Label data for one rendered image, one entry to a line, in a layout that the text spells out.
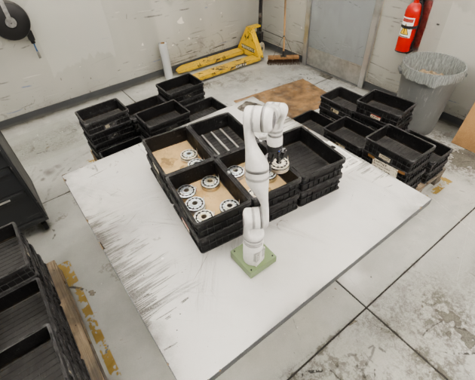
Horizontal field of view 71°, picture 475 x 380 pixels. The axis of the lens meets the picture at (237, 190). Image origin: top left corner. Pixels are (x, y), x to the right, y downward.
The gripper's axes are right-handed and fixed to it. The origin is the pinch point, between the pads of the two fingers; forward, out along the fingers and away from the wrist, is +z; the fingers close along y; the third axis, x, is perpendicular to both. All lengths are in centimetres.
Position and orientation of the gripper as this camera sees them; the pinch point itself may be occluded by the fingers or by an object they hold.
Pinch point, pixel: (274, 166)
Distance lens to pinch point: 166.9
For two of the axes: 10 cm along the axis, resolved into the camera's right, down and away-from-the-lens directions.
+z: 0.4, 7.3, 6.8
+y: 8.6, -3.7, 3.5
